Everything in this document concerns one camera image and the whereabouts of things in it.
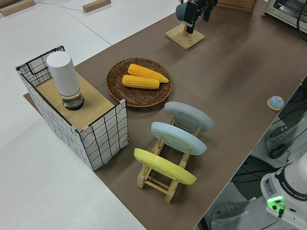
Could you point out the wooden mug tree stand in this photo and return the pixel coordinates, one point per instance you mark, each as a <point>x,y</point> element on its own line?
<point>184,39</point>

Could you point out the grey plate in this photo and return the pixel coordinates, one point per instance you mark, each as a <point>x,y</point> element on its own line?
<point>189,116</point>

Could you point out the plain wooden block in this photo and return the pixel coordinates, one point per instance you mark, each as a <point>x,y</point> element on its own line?
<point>16,6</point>
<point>96,5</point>

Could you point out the light blue plate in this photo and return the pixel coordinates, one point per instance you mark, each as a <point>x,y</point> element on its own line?
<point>177,137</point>

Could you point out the brown wicker basket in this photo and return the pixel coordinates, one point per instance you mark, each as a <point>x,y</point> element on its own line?
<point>141,97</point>

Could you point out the yellow corn cob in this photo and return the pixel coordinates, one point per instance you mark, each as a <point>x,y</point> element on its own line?
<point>144,71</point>
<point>140,82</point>

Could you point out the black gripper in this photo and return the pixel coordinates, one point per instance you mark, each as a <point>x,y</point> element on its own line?
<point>206,3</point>

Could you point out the brown table mat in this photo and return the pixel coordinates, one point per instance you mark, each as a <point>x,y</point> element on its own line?
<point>227,72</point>

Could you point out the dark blue mug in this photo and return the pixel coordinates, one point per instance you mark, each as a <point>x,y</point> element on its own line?
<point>180,12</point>

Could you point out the white cylindrical bottle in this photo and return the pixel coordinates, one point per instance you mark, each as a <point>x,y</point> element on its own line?
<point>63,74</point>

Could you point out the small blue service bell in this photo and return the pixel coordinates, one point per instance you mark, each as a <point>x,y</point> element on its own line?
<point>275,102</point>

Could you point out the white toaster oven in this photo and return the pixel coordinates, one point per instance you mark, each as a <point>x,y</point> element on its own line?
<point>283,10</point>

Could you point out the yellow plate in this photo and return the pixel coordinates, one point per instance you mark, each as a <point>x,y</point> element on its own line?
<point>163,165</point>

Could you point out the wooden plate rack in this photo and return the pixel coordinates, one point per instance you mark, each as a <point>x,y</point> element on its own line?
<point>156,185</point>

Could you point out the light wooden cabinet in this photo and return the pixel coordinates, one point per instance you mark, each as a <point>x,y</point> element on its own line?
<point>237,4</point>

